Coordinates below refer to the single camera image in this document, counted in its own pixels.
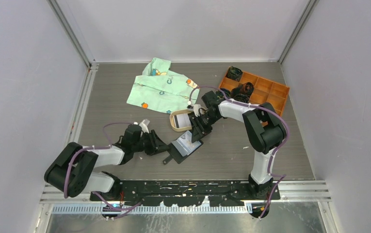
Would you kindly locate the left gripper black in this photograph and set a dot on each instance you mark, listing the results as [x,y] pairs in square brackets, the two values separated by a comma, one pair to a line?
[155,147]

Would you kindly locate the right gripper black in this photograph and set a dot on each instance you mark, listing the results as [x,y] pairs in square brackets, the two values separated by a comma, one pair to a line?
[199,130]

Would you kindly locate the white striped card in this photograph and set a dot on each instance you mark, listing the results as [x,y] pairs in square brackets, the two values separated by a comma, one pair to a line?
[182,121]

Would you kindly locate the black leather card holder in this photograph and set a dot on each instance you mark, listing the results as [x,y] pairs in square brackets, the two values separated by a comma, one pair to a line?
[180,149]

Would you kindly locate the green cartoon print cloth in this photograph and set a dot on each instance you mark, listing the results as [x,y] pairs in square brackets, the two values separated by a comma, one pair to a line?
[162,90]

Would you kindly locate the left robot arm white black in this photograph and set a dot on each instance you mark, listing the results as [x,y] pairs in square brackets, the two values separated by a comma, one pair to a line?
[72,172]

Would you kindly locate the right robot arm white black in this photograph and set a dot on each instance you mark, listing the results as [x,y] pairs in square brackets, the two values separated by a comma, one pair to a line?
[265,129]

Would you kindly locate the beige oval tray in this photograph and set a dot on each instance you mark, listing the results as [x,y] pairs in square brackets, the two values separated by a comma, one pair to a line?
[172,120]

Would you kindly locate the rolled dark belt front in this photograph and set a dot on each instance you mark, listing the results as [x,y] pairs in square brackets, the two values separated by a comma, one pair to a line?
[223,93]

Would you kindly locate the rolled dark belt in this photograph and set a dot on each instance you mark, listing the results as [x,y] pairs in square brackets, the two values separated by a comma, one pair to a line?
[234,73]
[223,93]

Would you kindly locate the rolled dark belt back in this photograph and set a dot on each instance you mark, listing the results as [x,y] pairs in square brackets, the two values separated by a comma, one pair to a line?
[234,73]

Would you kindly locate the orange compartment organizer tray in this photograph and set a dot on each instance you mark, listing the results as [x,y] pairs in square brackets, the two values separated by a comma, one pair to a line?
[263,90]

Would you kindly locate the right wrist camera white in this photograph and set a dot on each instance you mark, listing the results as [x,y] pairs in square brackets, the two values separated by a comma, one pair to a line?
[196,108]

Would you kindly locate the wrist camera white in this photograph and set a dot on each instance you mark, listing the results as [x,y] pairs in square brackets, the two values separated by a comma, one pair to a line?
[144,125]
[196,108]

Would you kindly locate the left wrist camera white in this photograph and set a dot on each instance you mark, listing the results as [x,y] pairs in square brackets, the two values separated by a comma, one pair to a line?
[144,125]

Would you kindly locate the slotted metal cable duct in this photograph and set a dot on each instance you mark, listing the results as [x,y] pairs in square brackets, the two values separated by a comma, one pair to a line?
[101,208]

